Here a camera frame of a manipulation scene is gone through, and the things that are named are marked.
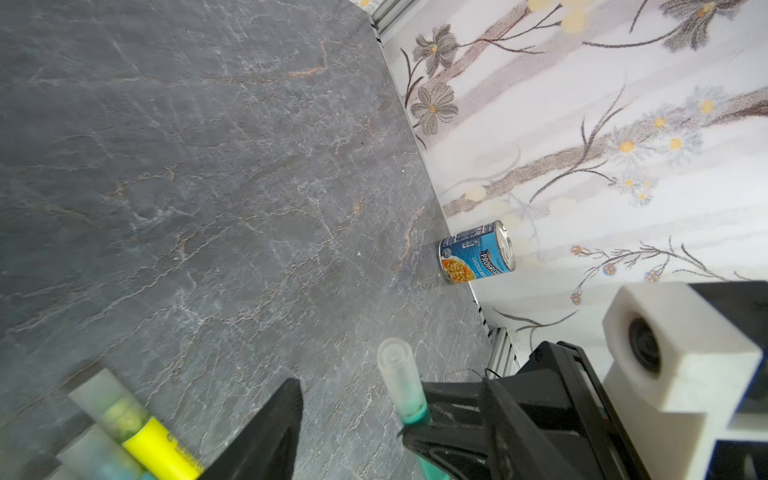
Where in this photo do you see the yellow marker pen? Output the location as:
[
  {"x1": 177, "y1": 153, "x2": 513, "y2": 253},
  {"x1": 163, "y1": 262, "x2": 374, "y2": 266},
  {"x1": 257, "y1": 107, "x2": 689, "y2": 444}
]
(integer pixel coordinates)
[{"x1": 69, "y1": 369, "x2": 204, "y2": 480}]

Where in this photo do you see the blue soup can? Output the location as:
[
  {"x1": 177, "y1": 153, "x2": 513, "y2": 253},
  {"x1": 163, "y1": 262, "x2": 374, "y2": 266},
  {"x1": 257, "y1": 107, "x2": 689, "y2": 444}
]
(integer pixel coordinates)
[{"x1": 437, "y1": 220, "x2": 516, "y2": 284}]

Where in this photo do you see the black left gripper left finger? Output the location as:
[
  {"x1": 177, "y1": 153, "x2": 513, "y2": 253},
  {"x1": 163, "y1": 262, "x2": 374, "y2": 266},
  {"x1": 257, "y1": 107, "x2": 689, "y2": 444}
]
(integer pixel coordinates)
[{"x1": 200, "y1": 378, "x2": 303, "y2": 480}]

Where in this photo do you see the blue marker pen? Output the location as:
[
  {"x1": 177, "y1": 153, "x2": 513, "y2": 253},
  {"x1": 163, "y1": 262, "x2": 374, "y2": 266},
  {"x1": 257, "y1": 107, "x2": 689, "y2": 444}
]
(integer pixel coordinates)
[{"x1": 56, "y1": 424, "x2": 156, "y2": 480}]

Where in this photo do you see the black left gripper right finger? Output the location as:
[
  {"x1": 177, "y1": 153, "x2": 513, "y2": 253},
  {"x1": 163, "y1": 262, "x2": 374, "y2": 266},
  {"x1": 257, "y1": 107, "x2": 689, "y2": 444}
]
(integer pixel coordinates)
[{"x1": 400, "y1": 341, "x2": 648, "y2": 479}]

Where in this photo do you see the green marker pen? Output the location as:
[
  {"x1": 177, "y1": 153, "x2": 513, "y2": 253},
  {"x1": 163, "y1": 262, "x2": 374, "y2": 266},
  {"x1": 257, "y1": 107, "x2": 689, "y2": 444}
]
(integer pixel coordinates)
[{"x1": 376, "y1": 337, "x2": 451, "y2": 480}]

